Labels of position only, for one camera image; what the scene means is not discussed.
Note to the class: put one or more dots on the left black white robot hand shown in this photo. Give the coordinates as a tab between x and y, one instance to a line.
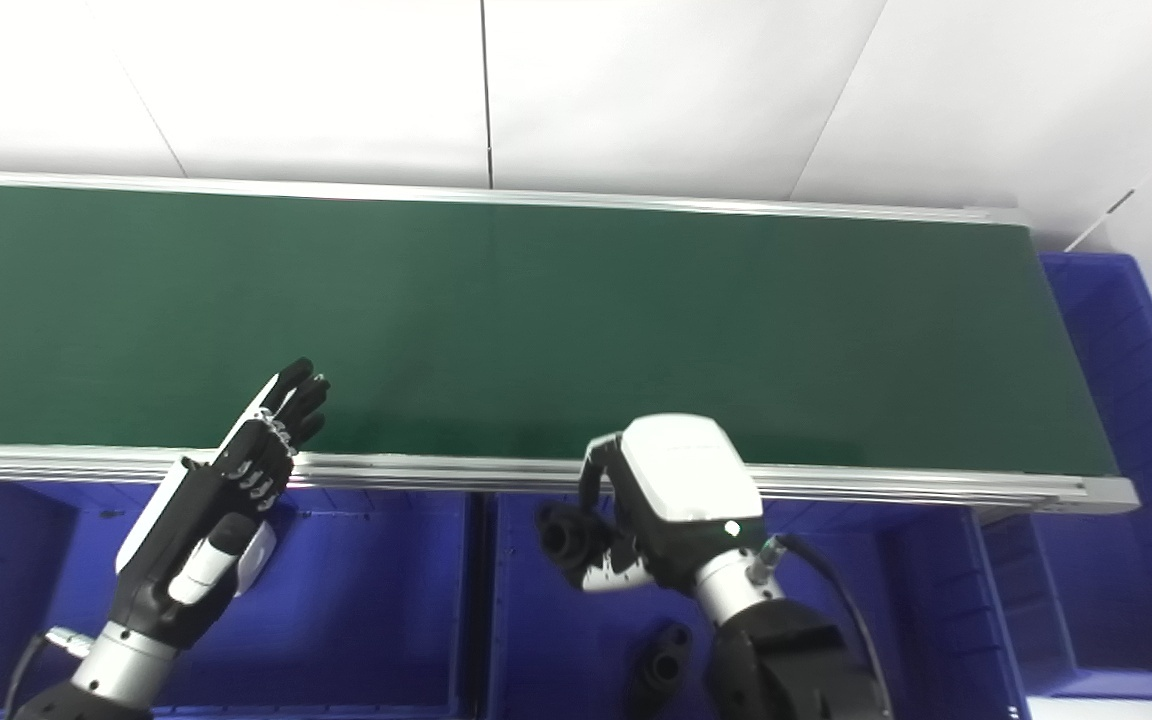
196	520

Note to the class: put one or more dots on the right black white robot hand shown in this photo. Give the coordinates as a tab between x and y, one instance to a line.
686	470

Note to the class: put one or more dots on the black flanged machine part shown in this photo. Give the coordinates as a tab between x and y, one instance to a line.
666	665
561	540

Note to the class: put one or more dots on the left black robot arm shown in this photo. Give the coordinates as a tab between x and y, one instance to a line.
121	665

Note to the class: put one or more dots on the blue plastic bin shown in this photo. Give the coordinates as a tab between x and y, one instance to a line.
936	620
366	620
1136	450

